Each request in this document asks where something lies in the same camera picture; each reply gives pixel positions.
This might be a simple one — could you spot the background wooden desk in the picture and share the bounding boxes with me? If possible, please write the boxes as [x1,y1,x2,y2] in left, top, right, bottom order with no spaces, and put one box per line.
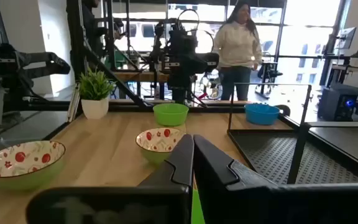
[329,63,358,91]

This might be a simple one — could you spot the black PC tower blue lights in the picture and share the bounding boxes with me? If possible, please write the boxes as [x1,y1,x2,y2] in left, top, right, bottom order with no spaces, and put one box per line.
[317,84,358,123]

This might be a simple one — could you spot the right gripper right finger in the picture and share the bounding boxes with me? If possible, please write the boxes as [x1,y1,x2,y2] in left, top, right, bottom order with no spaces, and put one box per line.
[193,134,358,224]

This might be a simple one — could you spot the black office chair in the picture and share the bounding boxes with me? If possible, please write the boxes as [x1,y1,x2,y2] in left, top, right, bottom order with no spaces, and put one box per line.
[255,60,284,98]

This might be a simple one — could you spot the background computer monitor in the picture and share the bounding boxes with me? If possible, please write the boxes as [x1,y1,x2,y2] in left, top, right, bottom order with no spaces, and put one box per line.
[334,26,357,50]

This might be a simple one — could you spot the person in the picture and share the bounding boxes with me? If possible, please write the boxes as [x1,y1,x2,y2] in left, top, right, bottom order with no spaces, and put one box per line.
[212,1,264,102]

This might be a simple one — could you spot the black aluminium extrusion frame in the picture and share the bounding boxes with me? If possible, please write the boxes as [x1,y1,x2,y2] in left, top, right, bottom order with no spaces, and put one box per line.
[0,0,358,195]

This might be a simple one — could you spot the black mesh dish rack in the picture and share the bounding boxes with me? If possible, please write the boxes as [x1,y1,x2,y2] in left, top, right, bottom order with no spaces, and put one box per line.
[227,82,358,185]

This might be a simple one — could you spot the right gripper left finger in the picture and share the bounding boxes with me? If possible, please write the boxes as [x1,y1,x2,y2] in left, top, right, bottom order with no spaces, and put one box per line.
[25,134,195,224]

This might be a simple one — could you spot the blue plastic mini bowl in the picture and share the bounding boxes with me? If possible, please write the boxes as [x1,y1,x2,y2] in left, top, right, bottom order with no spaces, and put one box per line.
[244,103,281,126]

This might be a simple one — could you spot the artificial plant in white pot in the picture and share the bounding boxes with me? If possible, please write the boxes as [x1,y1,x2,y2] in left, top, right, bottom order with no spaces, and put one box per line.
[78,67,116,120]

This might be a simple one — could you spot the wooden background table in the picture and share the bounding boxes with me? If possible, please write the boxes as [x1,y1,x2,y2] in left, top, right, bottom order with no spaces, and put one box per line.
[112,70,171,83]

